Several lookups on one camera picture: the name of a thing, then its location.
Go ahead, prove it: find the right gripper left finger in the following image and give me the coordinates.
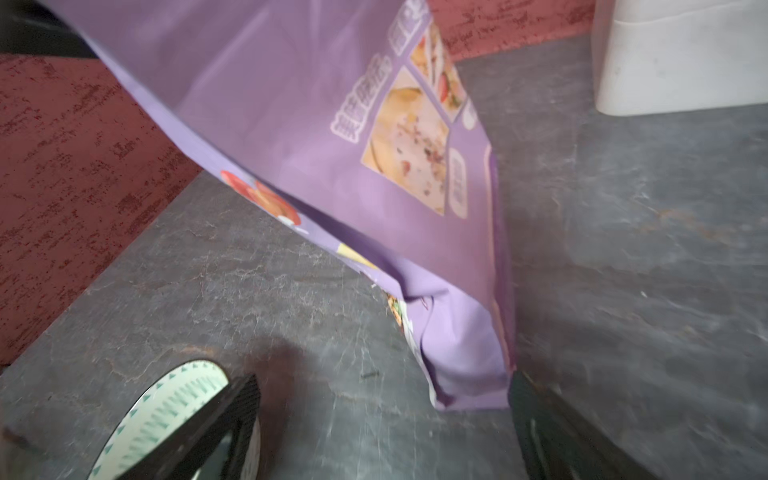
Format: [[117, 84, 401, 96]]
[[120, 374, 261, 479]]

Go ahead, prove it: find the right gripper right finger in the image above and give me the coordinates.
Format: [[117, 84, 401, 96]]
[[508, 370, 658, 480]]

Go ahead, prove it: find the white green patterned bowl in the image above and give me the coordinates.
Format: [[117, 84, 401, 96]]
[[88, 359, 234, 479]]

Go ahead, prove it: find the purple oats bag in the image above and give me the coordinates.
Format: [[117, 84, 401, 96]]
[[49, 1, 515, 411]]

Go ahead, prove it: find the white three-drawer storage box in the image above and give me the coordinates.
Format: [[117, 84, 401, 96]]
[[591, 1, 767, 116]]

